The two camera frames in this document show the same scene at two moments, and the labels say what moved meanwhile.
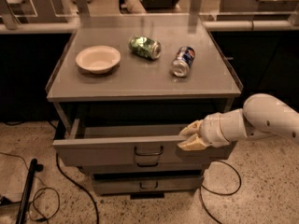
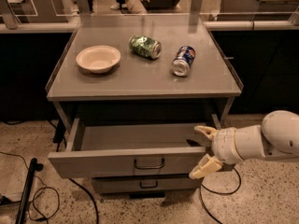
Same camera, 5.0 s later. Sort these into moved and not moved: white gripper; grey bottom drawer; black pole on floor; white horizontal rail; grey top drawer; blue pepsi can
Moved: grey top drawer; white gripper
Not moved: grey bottom drawer; blue pepsi can; black pole on floor; white horizontal rail
